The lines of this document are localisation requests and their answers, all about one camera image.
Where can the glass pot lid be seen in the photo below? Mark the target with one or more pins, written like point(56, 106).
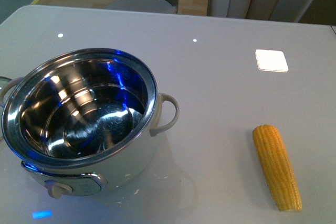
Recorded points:
point(3, 82)

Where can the yellow corn cob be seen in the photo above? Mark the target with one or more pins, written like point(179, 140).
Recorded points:
point(277, 168)

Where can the white electric cooking pot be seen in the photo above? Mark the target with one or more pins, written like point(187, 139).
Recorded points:
point(86, 120)

